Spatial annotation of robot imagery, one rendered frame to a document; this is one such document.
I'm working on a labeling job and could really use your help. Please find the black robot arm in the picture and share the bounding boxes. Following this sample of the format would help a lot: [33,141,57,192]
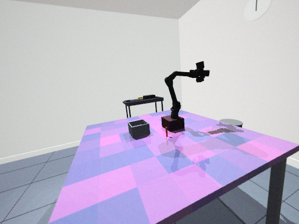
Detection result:
[165,61,205,119]

